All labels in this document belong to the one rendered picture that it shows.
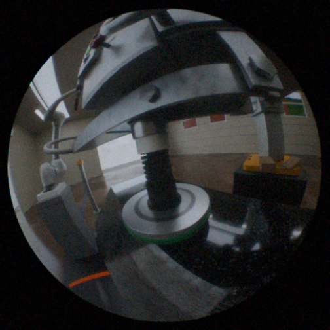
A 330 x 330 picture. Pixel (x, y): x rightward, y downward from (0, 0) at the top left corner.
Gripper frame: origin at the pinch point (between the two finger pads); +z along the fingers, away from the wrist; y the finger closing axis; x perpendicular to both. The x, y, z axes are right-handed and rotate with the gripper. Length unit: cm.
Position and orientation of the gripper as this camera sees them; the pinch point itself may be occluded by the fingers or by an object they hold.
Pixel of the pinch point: (75, 108)
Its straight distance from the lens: 104.0
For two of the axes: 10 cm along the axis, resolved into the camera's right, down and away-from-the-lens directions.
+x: 6.5, -1.6, 7.4
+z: -1.8, 9.2, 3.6
